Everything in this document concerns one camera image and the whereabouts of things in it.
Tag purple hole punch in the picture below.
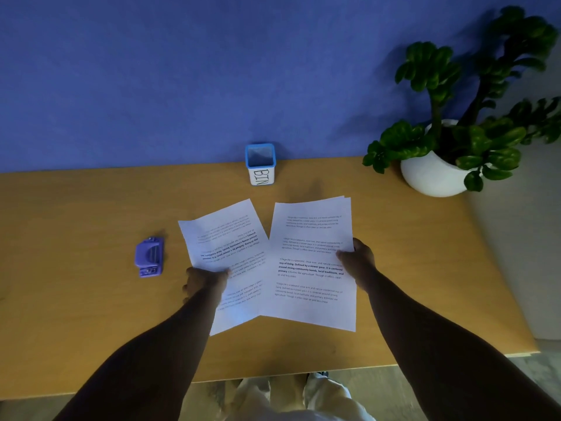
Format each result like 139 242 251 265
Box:
134 236 165 278

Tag cream trousers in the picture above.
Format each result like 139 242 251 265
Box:
226 373 376 421

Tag blue and white square bin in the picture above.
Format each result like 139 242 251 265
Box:
244 143 278 187

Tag person's left hand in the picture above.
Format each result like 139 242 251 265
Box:
182 266 231 305

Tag green leafy plant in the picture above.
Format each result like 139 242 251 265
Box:
362 5 561 192

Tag round white plant pot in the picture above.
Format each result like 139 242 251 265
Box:
400 119 483 198

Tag white printed paper sheet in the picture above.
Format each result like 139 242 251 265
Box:
341 196 355 253
258 196 358 333
178 198 271 337

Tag person's right hand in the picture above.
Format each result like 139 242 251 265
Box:
335 237 377 294

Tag person's left forearm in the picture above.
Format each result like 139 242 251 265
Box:
52 284 224 421

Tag person's right forearm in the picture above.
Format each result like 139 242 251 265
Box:
359 267 561 421

